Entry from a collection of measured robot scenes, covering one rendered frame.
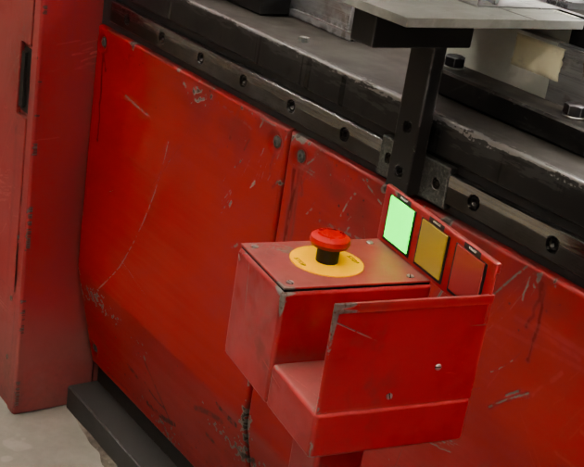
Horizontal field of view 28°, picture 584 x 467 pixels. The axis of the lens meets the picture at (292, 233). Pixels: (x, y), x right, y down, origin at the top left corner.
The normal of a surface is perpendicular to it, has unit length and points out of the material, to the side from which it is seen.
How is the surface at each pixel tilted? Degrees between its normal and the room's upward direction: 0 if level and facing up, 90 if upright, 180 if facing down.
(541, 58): 90
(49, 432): 0
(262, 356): 90
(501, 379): 90
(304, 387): 0
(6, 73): 90
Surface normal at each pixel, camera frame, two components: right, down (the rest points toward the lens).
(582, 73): -0.82, 0.09
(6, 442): 0.15, -0.92
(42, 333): 0.56, 0.38
